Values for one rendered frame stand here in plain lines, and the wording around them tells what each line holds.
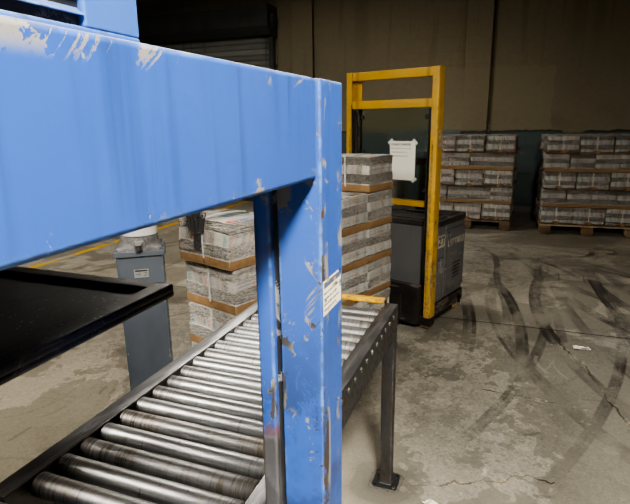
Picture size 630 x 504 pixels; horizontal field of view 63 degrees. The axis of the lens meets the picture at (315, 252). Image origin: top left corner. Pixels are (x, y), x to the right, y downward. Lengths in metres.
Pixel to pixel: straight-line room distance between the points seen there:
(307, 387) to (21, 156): 0.45
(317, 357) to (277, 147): 0.26
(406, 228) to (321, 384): 3.41
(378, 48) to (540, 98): 2.75
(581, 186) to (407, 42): 3.77
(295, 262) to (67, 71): 0.36
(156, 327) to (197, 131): 2.03
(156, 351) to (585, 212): 6.21
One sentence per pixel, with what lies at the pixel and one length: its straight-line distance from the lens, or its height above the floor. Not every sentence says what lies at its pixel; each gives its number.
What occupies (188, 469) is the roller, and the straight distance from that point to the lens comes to 1.21.
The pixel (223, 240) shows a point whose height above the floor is 0.98.
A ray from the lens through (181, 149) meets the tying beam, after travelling 0.32.
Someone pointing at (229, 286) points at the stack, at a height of 0.75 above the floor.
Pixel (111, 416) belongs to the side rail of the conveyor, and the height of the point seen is 0.80.
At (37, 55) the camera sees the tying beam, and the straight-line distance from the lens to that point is 0.25.
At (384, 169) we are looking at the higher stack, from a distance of 3.44.
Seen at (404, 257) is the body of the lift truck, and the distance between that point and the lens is 4.04.
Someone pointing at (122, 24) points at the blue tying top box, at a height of 1.60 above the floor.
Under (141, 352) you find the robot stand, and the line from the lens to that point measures 2.38.
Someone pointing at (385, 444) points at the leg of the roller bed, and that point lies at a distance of 2.32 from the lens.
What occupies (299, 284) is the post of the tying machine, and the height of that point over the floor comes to 1.33.
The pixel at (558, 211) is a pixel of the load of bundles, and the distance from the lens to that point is 7.56.
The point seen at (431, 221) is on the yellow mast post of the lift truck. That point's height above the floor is 0.82.
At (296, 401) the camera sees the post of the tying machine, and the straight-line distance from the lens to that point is 0.63.
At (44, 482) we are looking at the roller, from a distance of 1.29.
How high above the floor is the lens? 1.51
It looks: 14 degrees down
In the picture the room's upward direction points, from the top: 1 degrees counter-clockwise
